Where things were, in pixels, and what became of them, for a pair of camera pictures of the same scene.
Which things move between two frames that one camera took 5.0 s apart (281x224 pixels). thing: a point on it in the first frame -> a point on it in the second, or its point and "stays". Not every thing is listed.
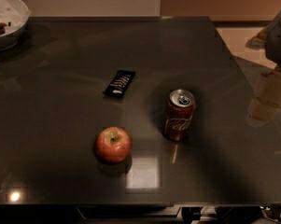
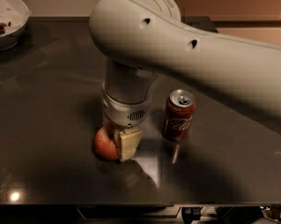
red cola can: x=179 y=113 stays
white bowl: x=9 y=17 stays
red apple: x=113 y=145 stays
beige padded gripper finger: x=273 y=93 -> x=126 y=115
